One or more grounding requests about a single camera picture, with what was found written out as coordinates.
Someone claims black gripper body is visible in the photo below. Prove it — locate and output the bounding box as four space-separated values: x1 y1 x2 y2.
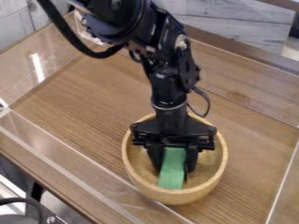
130 108 218 151

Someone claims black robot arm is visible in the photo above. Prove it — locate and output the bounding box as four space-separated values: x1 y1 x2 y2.
69 0 218 173

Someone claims green rectangular block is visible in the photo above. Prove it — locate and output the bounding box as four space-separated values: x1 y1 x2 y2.
158 147 186 190

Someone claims black cable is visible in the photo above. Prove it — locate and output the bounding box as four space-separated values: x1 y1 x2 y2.
37 0 130 60

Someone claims black table leg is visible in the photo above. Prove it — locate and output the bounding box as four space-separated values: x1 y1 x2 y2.
27 182 46 202

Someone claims brown wooden bowl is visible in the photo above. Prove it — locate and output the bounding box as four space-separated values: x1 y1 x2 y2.
121 112 230 206

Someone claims clear acrylic front wall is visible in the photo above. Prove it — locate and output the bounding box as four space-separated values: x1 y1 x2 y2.
0 108 194 224

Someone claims clear acrylic wall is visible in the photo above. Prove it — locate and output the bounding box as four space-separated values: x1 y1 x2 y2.
0 108 194 224
191 38 299 129

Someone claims clear acrylic back wall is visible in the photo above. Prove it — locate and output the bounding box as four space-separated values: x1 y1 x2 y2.
191 38 299 129

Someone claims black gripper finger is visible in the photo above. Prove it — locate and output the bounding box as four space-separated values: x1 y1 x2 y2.
185 148 199 179
147 147 165 172

